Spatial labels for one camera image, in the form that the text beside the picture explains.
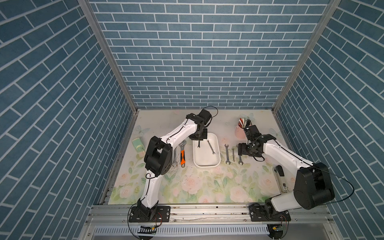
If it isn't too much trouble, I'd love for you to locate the aluminium corner post right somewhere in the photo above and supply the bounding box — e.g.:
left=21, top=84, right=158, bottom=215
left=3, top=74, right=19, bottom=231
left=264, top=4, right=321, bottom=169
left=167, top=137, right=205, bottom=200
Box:
left=272, top=0, right=341, bottom=116

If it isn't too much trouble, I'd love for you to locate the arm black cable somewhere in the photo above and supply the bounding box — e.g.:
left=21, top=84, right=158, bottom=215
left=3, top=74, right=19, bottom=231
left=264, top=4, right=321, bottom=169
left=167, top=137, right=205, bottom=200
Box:
left=317, top=167, right=355, bottom=205
left=200, top=105, right=219, bottom=128

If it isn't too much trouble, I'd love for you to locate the aluminium corner post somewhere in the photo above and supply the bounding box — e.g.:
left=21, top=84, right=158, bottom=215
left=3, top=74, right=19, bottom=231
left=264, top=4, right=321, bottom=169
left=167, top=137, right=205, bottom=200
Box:
left=272, top=0, right=341, bottom=116
left=78, top=0, right=138, bottom=115

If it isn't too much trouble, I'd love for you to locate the aluminium corner post left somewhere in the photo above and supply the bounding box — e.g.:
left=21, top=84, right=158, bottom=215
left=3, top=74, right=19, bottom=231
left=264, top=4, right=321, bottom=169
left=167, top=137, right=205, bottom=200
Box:
left=78, top=0, right=138, bottom=115

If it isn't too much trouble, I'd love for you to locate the pink cup with items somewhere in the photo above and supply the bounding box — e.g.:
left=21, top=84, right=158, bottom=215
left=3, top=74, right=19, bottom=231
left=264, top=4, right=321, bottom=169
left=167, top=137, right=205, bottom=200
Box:
left=235, top=118, right=252, bottom=140

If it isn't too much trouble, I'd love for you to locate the silver open-end wrench box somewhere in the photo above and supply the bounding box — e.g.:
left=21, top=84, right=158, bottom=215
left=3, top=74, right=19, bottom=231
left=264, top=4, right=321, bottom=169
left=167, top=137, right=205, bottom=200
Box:
left=207, top=139, right=216, bottom=155

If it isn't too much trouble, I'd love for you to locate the silver black stapler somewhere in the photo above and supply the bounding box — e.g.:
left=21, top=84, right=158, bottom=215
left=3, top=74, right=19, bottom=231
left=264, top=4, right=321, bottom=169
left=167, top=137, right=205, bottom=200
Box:
left=274, top=165, right=288, bottom=194

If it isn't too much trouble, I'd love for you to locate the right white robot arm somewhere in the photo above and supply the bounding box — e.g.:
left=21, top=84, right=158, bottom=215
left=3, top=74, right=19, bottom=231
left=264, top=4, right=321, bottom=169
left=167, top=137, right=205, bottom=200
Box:
left=238, top=120, right=335, bottom=216

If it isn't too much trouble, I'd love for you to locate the green sponge block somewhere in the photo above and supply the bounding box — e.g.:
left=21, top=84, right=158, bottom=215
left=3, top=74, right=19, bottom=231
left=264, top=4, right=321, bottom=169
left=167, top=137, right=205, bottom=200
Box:
left=132, top=138, right=145, bottom=153

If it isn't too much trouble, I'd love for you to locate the white plastic storage box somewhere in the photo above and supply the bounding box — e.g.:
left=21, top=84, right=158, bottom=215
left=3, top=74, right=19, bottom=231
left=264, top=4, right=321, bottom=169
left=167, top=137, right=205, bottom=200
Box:
left=192, top=133, right=221, bottom=168

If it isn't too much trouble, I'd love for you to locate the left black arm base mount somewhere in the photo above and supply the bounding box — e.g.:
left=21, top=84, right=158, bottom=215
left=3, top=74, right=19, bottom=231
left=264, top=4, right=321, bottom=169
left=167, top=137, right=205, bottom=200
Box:
left=129, top=206, right=171, bottom=223

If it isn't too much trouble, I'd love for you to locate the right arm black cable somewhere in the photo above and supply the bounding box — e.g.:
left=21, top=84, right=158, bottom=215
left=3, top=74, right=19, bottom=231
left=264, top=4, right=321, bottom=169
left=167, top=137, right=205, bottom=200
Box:
left=317, top=167, right=355, bottom=205

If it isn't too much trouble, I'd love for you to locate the large silver open-end wrench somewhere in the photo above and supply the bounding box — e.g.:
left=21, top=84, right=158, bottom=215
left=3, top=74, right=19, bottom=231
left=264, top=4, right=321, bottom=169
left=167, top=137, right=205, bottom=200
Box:
left=172, top=147, right=178, bottom=168

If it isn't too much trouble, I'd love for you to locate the orange handled adjustable wrench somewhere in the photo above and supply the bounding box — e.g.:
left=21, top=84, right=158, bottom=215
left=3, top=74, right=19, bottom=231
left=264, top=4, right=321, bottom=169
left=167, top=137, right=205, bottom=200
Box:
left=179, top=140, right=187, bottom=168

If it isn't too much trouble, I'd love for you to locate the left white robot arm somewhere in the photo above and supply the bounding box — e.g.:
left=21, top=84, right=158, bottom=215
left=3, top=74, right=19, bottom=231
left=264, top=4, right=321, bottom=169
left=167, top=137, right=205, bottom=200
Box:
left=137, top=108, right=214, bottom=222

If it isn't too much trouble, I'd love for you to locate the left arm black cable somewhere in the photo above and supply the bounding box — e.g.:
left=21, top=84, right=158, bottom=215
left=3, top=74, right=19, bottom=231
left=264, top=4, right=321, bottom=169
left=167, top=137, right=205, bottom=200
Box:
left=200, top=105, right=219, bottom=128

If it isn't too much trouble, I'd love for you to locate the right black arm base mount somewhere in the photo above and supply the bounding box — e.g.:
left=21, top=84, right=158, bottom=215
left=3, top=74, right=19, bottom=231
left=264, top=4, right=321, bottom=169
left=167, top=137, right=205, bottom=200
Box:
left=249, top=203, right=291, bottom=222

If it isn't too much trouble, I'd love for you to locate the silver double open-end wrench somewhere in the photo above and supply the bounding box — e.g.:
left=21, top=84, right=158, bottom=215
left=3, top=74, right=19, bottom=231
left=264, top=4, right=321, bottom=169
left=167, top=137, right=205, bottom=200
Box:
left=224, top=144, right=231, bottom=165

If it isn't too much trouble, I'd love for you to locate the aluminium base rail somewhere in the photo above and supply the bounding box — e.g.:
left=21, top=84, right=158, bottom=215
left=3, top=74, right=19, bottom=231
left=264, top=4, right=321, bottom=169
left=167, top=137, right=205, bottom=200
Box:
left=85, top=204, right=334, bottom=226

